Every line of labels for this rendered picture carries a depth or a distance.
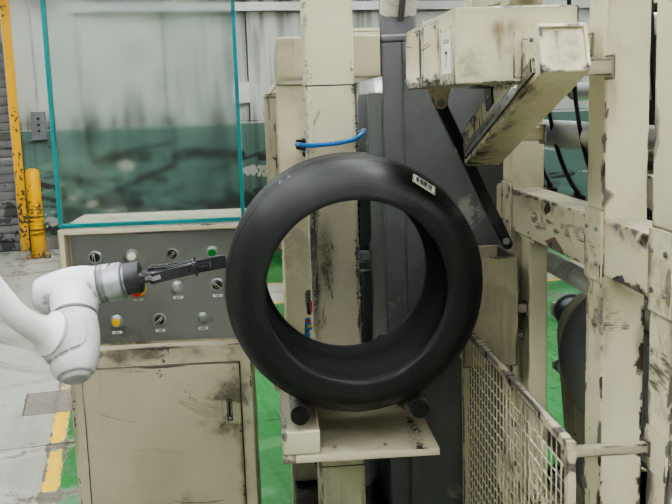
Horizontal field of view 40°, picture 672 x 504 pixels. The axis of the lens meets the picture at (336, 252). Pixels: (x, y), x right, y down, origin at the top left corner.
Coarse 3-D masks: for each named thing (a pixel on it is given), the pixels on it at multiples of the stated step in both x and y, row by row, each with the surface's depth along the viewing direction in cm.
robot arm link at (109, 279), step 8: (104, 264) 211; (112, 264) 211; (120, 264) 212; (96, 272) 209; (104, 272) 208; (112, 272) 208; (120, 272) 210; (96, 280) 208; (104, 280) 208; (112, 280) 208; (120, 280) 209; (104, 288) 208; (112, 288) 208; (120, 288) 208; (104, 296) 209; (112, 296) 209; (120, 296) 210
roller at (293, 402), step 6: (294, 402) 214; (300, 402) 213; (306, 402) 216; (294, 408) 210; (300, 408) 210; (306, 408) 211; (294, 414) 210; (300, 414) 210; (306, 414) 210; (294, 420) 210; (300, 420) 210; (306, 420) 210
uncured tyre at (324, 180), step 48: (288, 192) 201; (336, 192) 200; (384, 192) 201; (240, 240) 204; (432, 240) 233; (240, 288) 203; (432, 288) 235; (480, 288) 210; (240, 336) 207; (288, 336) 234; (384, 336) 238; (432, 336) 233; (288, 384) 208; (336, 384) 207; (384, 384) 208
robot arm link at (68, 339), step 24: (0, 288) 190; (0, 312) 190; (24, 312) 192; (72, 312) 201; (24, 336) 194; (48, 336) 195; (72, 336) 196; (96, 336) 202; (48, 360) 198; (72, 360) 195; (96, 360) 200; (72, 384) 199
